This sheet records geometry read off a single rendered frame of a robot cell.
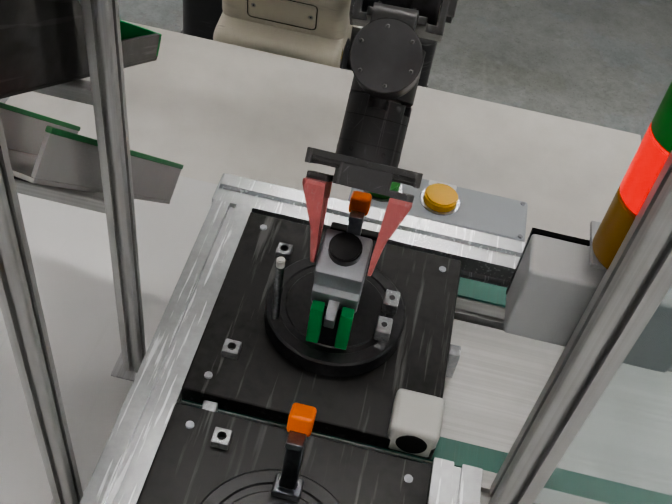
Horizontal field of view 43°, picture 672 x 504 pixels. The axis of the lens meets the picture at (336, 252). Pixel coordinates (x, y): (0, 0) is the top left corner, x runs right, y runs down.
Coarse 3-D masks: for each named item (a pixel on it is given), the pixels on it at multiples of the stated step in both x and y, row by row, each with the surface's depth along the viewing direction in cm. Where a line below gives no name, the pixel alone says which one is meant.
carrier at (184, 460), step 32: (192, 416) 78; (224, 416) 78; (160, 448) 75; (192, 448) 76; (256, 448) 76; (320, 448) 77; (352, 448) 77; (160, 480) 73; (192, 480) 74; (224, 480) 74; (256, 480) 72; (320, 480) 75; (352, 480) 75; (384, 480) 76; (416, 480) 76
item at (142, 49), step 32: (0, 0) 53; (32, 0) 56; (64, 0) 60; (0, 32) 54; (32, 32) 58; (64, 32) 61; (128, 32) 76; (0, 64) 55; (32, 64) 59; (64, 64) 63; (128, 64) 72; (0, 96) 57
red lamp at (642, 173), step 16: (640, 144) 51; (656, 144) 49; (640, 160) 50; (656, 160) 49; (624, 176) 53; (640, 176) 50; (656, 176) 49; (624, 192) 52; (640, 192) 51; (640, 208) 51
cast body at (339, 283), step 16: (336, 240) 77; (352, 240) 77; (368, 240) 78; (320, 256) 77; (336, 256) 76; (352, 256) 76; (368, 256) 77; (320, 272) 76; (336, 272) 76; (352, 272) 76; (320, 288) 79; (336, 288) 78; (352, 288) 78; (336, 304) 79; (352, 304) 79
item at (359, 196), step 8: (360, 192) 85; (352, 200) 84; (360, 200) 84; (368, 200) 84; (352, 208) 85; (360, 208) 84; (368, 208) 84; (352, 216) 83; (360, 216) 84; (352, 224) 86; (360, 224) 86; (352, 232) 86; (360, 232) 86
